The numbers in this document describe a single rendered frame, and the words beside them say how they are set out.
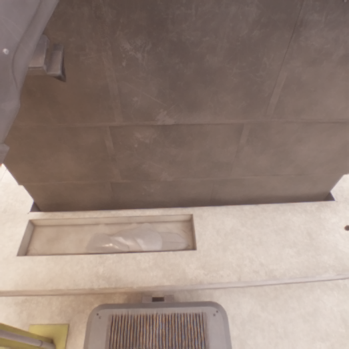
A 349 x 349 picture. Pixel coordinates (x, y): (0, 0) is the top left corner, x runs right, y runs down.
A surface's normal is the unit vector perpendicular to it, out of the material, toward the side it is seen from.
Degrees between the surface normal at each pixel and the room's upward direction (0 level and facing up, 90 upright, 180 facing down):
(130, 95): 90
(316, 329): 0
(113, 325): 0
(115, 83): 90
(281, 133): 90
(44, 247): 0
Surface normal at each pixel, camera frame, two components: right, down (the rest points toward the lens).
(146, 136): 0.05, 0.77
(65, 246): 0.01, -0.64
